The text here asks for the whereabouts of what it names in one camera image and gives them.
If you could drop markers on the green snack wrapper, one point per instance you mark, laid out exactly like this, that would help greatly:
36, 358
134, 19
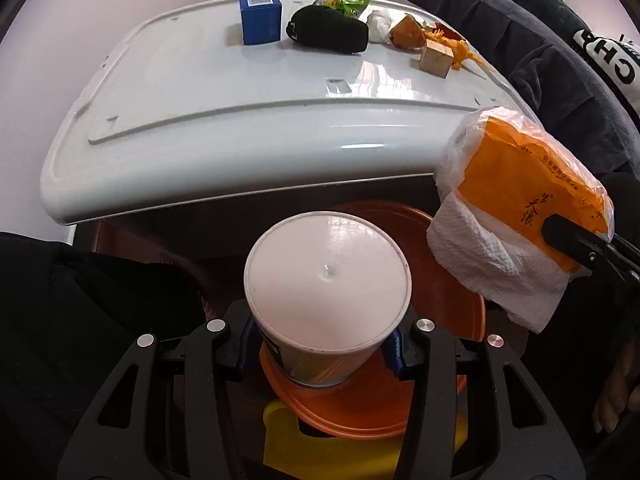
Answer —
350, 2

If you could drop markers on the orange tissue pack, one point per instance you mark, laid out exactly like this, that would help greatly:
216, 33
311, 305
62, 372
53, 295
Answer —
510, 180

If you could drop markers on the white crumpled tissue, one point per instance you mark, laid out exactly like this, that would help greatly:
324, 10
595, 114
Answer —
380, 26

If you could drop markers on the black printed garment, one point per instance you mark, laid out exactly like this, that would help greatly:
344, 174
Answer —
595, 25

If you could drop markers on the orange toy lizard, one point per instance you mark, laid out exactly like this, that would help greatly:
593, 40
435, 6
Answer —
457, 50

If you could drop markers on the orange plastic bin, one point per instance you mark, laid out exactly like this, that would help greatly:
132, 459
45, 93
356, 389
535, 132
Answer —
360, 410

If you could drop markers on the yellow plastic stool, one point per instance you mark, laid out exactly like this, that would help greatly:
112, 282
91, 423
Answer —
280, 440

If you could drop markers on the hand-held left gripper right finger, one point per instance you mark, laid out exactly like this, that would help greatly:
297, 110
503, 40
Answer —
396, 355

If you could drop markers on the black cloth pouch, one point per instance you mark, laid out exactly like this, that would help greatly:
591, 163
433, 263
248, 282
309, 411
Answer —
327, 30

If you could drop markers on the dark grey quilted jacket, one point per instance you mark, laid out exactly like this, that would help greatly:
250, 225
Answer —
530, 65

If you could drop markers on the person's right hand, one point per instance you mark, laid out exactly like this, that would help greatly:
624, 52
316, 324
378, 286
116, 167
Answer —
615, 395

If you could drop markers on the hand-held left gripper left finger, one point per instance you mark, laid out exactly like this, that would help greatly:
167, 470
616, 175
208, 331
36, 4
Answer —
246, 347

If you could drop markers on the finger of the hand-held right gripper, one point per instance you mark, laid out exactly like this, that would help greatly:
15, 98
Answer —
570, 240

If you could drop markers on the wooden block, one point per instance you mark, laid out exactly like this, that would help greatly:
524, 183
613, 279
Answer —
435, 60

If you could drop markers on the blue cardboard box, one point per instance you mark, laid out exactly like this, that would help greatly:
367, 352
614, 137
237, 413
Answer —
261, 20

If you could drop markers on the white paper noodle cup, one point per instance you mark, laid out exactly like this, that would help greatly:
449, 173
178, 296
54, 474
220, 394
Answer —
325, 280

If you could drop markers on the white plastic table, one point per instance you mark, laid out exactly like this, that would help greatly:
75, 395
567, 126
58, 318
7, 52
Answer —
225, 125

